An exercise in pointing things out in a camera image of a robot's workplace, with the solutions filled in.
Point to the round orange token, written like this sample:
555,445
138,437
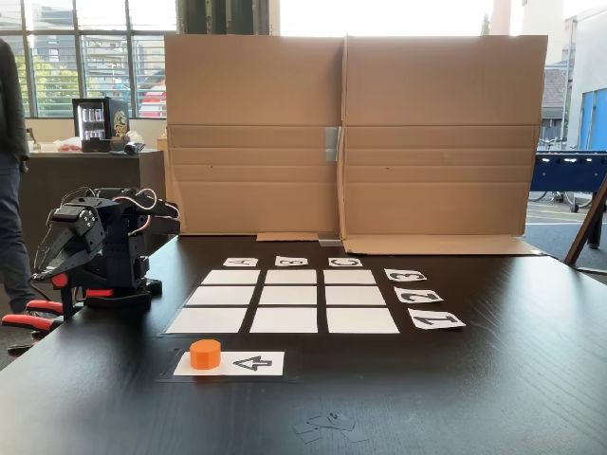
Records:
205,354

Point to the white nine-square paper grid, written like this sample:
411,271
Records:
284,320

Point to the red black clamp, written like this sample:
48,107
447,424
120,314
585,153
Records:
28,323
99,293

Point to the dark counter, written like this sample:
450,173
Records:
71,175

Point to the white plastic bag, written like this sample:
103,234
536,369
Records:
66,143

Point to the black mini fridge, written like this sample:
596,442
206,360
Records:
118,123

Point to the person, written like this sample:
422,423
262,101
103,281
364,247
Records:
9,118

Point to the paper sheet letter A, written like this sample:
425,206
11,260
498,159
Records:
240,262

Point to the white arrow paper sheet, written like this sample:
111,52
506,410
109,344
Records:
256,364

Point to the paper sheet letter B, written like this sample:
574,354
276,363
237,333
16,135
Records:
291,261

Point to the grey tape strip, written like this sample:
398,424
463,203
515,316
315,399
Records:
329,241
333,144

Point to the paper sheet letter C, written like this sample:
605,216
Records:
345,262

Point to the paper sheet number 3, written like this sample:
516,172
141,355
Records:
404,275

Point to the paper sheet number 2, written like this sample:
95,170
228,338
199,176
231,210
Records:
417,296

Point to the paper sheet number 1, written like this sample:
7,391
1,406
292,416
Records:
436,320

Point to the blue foosball table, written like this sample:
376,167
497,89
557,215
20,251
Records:
569,173

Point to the wooden easel leg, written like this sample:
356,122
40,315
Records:
585,227

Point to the brown cardboard box wall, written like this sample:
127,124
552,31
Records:
251,95
441,95

